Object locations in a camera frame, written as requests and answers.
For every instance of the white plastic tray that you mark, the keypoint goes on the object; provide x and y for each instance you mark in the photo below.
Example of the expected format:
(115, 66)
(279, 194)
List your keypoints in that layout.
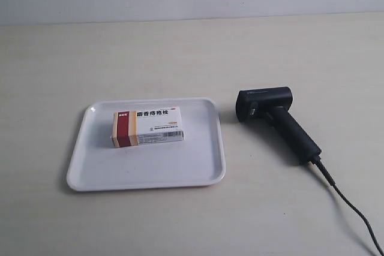
(197, 160)

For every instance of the white red medicine box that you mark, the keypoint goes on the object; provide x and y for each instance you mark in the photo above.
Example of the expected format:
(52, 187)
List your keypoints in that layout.
(150, 126)

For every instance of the black handheld barcode scanner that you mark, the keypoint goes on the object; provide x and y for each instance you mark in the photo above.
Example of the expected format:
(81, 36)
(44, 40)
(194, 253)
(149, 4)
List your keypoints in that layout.
(272, 105)

